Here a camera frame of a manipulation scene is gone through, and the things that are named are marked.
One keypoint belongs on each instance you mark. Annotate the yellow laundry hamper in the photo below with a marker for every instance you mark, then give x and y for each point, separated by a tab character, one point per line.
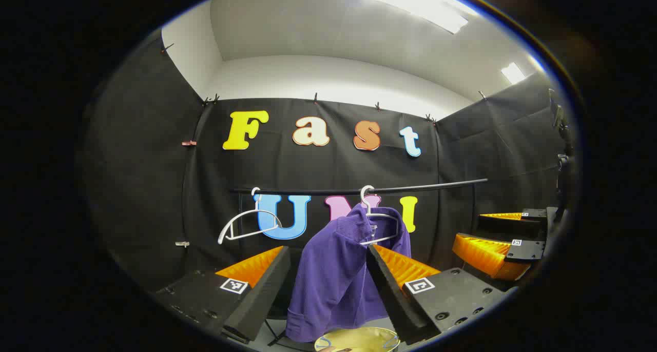
359	339

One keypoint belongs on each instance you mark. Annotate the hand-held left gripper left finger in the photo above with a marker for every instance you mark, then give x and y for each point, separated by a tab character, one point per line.
262	300

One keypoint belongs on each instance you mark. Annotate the small ceiling light panel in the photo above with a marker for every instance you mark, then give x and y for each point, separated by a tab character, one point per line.
513	73

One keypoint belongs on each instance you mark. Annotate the purple ribbed jacket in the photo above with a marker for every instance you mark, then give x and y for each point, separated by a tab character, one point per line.
328	280

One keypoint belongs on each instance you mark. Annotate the large ceiling light panel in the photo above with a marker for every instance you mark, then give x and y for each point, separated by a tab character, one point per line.
410	3

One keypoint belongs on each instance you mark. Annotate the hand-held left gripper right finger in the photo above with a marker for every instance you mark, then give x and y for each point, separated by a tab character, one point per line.
392	300

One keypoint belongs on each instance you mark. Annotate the white plastic hanger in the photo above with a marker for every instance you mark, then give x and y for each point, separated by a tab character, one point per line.
241	216
368	206

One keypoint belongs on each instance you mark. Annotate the black clothes rack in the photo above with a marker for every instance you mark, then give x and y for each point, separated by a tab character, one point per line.
436	184

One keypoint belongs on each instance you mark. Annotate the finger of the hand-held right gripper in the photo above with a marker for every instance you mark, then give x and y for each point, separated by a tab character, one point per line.
505	226
531	250

